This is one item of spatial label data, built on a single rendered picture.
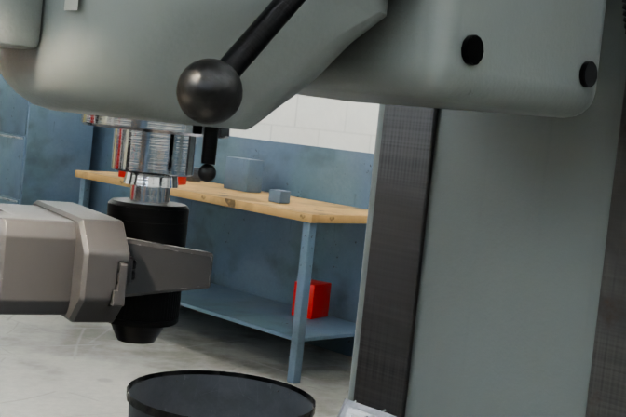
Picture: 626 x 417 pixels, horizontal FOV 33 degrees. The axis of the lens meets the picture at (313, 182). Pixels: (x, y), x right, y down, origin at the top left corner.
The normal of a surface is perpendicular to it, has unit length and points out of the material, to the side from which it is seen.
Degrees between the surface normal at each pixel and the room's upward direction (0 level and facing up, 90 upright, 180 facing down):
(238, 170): 90
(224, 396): 86
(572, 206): 90
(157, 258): 90
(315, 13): 108
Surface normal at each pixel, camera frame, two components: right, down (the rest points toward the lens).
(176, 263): 0.50, 0.10
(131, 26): 0.05, 0.43
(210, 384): 0.22, 0.01
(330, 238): -0.70, -0.04
